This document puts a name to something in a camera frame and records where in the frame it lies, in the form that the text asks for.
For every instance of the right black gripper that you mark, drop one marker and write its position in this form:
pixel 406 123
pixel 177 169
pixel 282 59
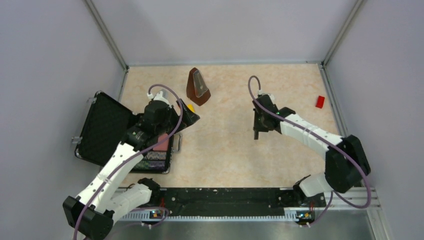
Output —
pixel 257 127

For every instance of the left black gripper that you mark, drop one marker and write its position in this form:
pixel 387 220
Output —
pixel 188 117

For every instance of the black remote control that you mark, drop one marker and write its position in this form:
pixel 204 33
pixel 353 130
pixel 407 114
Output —
pixel 258 125

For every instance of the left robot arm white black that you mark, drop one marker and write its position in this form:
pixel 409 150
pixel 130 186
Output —
pixel 95 210

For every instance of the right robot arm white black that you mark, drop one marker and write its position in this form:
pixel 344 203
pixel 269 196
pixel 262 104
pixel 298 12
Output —
pixel 345 160

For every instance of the yellow block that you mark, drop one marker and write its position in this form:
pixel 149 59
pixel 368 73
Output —
pixel 190 106

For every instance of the brown wooden metronome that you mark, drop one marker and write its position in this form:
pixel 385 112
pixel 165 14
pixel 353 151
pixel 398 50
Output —
pixel 196 88

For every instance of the pink card deck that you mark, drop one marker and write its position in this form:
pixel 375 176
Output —
pixel 163 143

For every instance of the red block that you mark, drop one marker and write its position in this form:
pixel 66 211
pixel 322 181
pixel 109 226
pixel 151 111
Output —
pixel 320 102

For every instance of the black poker chip case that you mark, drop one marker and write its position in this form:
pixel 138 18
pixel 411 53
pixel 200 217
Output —
pixel 106 122

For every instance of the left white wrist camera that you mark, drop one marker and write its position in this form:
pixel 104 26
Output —
pixel 162 96

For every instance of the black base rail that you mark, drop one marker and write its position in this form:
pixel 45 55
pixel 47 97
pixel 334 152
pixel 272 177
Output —
pixel 231 202

